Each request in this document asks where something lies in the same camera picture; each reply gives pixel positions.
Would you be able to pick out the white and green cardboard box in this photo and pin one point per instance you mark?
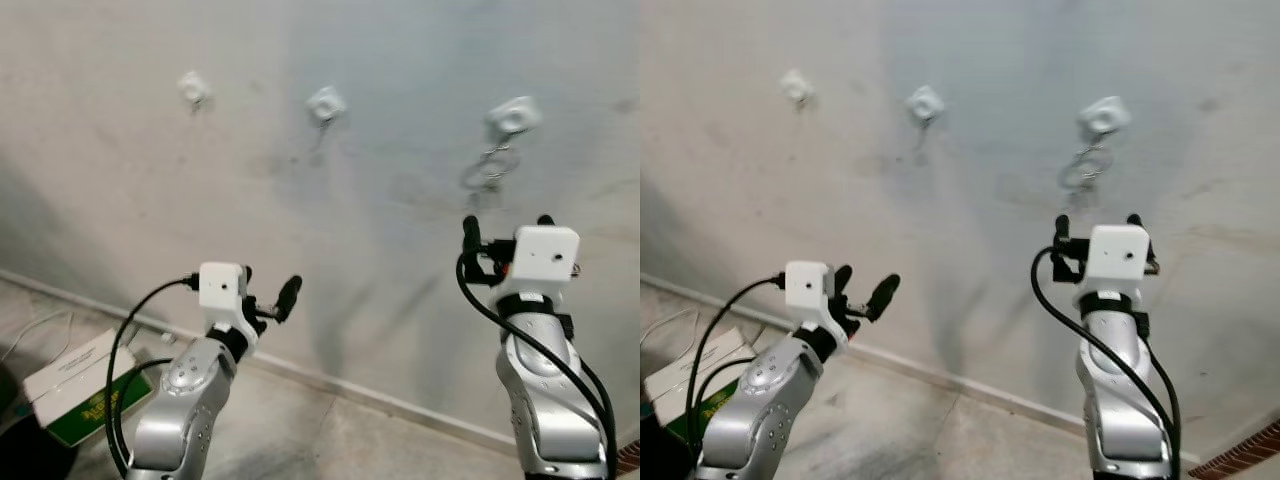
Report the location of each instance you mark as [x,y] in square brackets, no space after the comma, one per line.
[720,355]
[75,375]

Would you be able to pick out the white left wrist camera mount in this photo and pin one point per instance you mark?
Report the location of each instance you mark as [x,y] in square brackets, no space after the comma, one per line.
[221,285]
[808,287]

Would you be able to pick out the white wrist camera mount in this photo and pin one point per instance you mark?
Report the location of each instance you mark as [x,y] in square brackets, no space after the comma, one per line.
[545,255]
[221,285]
[1116,253]
[808,287]

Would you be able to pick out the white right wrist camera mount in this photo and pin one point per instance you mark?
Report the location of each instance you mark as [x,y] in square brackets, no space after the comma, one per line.
[545,255]
[1116,253]

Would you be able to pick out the white wall hook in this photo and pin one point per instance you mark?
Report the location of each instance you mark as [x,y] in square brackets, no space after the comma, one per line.
[797,86]
[326,102]
[193,88]
[513,118]
[925,102]
[1104,116]

